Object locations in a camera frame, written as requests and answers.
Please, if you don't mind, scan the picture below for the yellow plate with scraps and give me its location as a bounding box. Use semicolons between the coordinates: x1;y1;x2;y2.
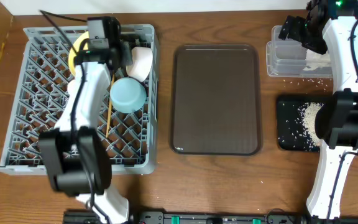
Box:
68;31;89;76

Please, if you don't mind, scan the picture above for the cream white cup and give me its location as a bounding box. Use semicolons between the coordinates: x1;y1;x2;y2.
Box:
67;79;75;96

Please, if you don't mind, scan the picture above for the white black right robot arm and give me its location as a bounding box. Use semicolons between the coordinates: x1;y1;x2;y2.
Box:
279;0;358;223

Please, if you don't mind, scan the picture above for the black plastic tray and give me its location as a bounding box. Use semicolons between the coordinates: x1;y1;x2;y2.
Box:
275;95;358;153

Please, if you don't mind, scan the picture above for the black equipment rail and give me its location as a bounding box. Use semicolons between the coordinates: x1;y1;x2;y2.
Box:
62;210;308;224

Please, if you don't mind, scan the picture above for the clear plastic waste bin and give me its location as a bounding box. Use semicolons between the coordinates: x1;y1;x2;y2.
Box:
266;26;333;78

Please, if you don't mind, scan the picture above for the wooden chopstick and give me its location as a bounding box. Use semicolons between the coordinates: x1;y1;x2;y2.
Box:
105;74;115;139

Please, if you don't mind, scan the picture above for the pile of rice scraps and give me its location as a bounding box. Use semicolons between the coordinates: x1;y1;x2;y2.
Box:
298;102;323;150

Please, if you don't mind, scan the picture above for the white tissue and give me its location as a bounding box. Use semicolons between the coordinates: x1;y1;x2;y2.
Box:
303;50;331;71

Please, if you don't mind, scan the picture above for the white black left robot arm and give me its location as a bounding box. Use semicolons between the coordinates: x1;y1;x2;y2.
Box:
38;16;134;223

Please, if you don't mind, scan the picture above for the pink shallow bowl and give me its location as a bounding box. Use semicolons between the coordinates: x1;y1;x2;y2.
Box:
126;47;153;82

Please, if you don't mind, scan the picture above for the light blue bowl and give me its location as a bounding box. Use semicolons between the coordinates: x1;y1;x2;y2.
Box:
110;77;147;114

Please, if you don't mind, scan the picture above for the grey plastic dishwasher rack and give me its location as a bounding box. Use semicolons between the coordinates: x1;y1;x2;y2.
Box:
0;24;159;175

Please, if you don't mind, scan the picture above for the dark brown serving tray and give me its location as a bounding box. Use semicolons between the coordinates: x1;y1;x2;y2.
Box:
169;44;263;156

